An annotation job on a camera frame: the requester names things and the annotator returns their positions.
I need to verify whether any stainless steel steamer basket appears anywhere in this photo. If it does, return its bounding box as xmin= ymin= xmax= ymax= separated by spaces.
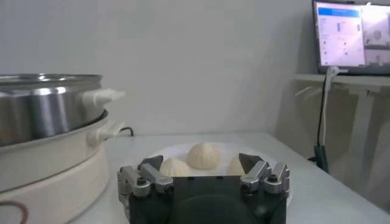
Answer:
xmin=0 ymin=72 xmax=126 ymax=147

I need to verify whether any black cooker power cord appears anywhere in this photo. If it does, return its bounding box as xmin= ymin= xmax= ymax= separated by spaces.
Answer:
xmin=119 ymin=126 xmax=135 ymax=138

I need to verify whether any black cable clamp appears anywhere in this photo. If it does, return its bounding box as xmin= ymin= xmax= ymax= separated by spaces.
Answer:
xmin=313 ymin=144 xmax=330 ymax=174

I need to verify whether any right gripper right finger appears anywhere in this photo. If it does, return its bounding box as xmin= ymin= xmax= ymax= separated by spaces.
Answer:
xmin=238 ymin=152 xmax=291 ymax=195

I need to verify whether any cream electric cooker base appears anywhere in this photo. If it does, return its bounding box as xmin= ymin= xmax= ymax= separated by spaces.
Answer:
xmin=0 ymin=110 xmax=126 ymax=224

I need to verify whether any white laptop charging cable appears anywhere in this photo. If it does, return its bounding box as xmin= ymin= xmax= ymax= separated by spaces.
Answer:
xmin=320 ymin=65 xmax=341 ymax=147

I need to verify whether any open laptop computer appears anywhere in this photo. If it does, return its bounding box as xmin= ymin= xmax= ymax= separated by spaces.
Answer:
xmin=311 ymin=0 xmax=390 ymax=76

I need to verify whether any white steamed baozi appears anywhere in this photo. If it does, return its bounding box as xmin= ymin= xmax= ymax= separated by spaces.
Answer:
xmin=227 ymin=155 xmax=247 ymax=177
xmin=159 ymin=157 xmax=193 ymax=177
xmin=186 ymin=142 xmax=222 ymax=170

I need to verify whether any white side table with laptop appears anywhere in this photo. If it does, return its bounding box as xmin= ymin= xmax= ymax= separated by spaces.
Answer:
xmin=292 ymin=72 xmax=390 ymax=214

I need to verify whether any white round plate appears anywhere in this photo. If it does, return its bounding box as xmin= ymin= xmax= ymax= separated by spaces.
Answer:
xmin=145 ymin=141 xmax=294 ymax=208

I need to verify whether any thin black cable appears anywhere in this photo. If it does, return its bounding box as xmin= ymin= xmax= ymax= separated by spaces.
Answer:
xmin=307 ymin=74 xmax=328 ymax=163

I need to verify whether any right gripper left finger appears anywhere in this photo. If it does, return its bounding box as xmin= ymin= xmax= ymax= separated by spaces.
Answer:
xmin=117 ymin=155 xmax=175 ymax=214

